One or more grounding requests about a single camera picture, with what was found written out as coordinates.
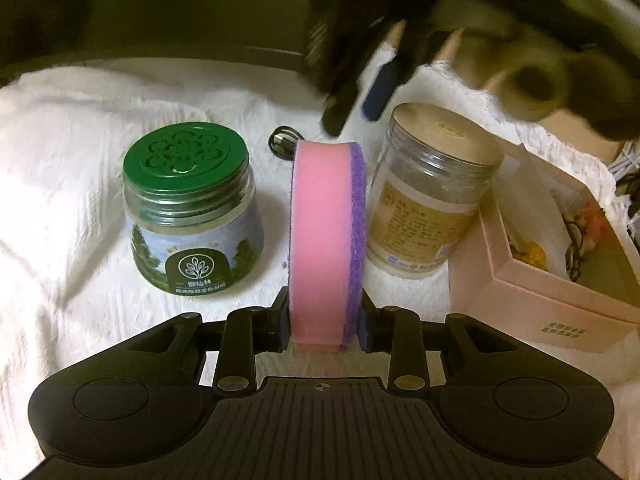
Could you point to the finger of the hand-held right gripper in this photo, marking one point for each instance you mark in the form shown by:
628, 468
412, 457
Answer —
340, 107
377, 92

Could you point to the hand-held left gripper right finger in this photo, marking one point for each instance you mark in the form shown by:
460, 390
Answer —
366, 322

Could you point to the green lid glass jar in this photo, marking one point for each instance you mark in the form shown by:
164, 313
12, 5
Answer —
195, 240

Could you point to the pink cardboard box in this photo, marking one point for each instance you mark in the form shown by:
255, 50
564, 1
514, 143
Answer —
500, 280

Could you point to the clear jar with beige lid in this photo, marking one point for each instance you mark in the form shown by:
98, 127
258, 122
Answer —
425, 200

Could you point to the white textured cloth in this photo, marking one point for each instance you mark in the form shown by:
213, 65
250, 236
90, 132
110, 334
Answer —
60, 160

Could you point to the pink and purple sponge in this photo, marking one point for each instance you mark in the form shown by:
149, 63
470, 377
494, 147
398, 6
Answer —
320, 240

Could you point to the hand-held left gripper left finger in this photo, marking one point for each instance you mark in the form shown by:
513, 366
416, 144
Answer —
284, 322

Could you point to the yellow small item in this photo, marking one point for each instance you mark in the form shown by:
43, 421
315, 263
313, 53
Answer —
530, 255

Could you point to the dark furniture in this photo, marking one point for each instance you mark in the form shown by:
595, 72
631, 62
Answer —
150, 5

